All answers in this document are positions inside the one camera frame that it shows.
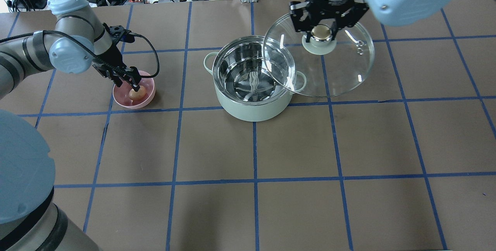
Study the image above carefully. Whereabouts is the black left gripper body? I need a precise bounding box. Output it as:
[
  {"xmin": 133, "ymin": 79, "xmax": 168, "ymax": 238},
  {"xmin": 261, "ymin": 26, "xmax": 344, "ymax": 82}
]
[{"xmin": 92, "ymin": 24, "xmax": 141, "ymax": 85}]

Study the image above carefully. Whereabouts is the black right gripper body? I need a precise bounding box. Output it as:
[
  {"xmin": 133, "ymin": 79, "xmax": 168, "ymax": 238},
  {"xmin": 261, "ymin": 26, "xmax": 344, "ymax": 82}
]
[{"xmin": 289, "ymin": 0, "xmax": 370, "ymax": 32}]

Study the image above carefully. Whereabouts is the brown egg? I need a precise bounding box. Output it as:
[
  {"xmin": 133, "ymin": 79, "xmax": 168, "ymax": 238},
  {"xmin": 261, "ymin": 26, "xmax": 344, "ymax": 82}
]
[{"xmin": 128, "ymin": 86, "xmax": 147, "ymax": 101}]

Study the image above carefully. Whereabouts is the glass pot lid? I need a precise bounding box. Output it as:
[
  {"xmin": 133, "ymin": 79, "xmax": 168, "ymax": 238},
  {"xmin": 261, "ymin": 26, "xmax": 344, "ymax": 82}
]
[{"xmin": 265, "ymin": 14, "xmax": 375, "ymax": 98}]

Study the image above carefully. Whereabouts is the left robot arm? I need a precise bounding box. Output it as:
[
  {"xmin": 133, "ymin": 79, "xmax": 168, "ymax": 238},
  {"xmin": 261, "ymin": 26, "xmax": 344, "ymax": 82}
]
[{"xmin": 0, "ymin": 0, "xmax": 142, "ymax": 251}]

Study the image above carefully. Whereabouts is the light green electric pot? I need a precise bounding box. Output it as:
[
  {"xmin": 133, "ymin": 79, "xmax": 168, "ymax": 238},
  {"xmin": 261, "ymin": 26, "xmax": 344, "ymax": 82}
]
[{"xmin": 203, "ymin": 35, "xmax": 308, "ymax": 122}]

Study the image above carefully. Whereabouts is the pink bowl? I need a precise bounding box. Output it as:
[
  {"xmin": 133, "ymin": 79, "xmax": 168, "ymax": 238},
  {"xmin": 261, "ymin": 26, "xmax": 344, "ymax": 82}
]
[{"xmin": 113, "ymin": 77, "xmax": 156, "ymax": 109}]

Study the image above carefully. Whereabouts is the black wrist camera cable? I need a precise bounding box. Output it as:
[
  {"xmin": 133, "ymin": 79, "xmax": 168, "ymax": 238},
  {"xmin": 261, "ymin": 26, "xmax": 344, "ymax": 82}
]
[{"xmin": 0, "ymin": 30, "xmax": 160, "ymax": 79}]

